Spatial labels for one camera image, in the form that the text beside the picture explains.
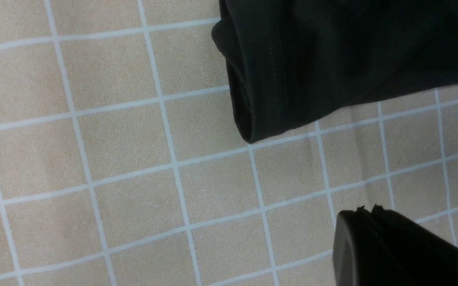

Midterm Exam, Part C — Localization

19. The dark gray long-sleeve shirt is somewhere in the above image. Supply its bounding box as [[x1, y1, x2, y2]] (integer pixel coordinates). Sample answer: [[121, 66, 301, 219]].
[[212, 0, 458, 143]]

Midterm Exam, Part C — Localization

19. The beige checkered tablecloth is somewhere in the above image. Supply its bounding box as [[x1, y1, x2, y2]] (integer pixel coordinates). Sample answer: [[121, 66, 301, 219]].
[[0, 0, 458, 286]]

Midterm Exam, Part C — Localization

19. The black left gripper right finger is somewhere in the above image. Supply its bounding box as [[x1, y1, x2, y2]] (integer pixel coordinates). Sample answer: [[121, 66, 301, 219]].
[[371, 205, 458, 286]]

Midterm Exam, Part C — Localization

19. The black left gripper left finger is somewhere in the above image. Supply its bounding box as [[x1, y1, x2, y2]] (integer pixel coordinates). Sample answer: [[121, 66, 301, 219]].
[[332, 207, 415, 286]]

